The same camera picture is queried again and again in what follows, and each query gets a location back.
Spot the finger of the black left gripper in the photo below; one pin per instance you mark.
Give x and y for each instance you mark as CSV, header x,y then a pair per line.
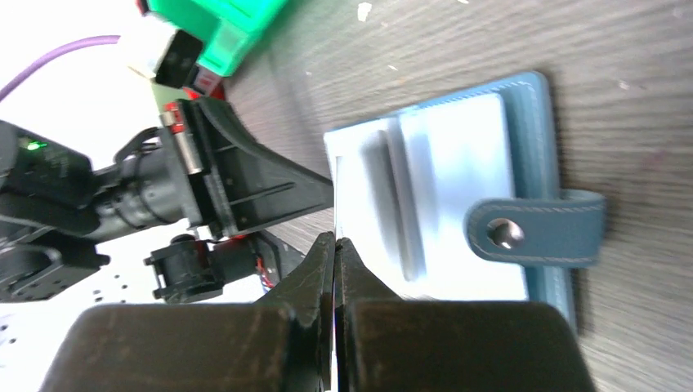
x,y
252,187

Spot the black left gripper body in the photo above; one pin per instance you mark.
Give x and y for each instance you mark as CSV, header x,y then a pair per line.
x,y
161,176

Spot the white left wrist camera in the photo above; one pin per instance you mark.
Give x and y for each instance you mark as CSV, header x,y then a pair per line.
x,y
157,50

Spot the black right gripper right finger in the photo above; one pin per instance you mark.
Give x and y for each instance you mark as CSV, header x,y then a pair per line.
x,y
386,343

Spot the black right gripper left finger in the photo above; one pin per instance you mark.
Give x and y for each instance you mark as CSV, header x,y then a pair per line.
x,y
281,342

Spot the green bin with gold cards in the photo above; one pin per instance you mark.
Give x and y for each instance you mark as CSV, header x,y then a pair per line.
x,y
228,29

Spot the blue card holder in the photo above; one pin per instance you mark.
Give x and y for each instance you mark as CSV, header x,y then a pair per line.
x,y
459,198

